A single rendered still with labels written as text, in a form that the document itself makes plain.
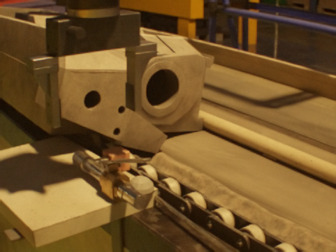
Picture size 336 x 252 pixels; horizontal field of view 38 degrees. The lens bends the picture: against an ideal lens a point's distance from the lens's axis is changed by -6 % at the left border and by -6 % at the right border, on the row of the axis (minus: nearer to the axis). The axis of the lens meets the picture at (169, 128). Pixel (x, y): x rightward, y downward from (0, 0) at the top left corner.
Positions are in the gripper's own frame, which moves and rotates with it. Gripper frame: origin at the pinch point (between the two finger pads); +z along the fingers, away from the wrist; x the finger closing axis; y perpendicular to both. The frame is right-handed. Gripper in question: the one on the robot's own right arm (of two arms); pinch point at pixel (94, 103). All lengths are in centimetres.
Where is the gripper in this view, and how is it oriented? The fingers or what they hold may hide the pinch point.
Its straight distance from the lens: 76.5
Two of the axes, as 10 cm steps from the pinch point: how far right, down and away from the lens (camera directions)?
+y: 5.8, 2.8, -7.7
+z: -0.1, 9.4, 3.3
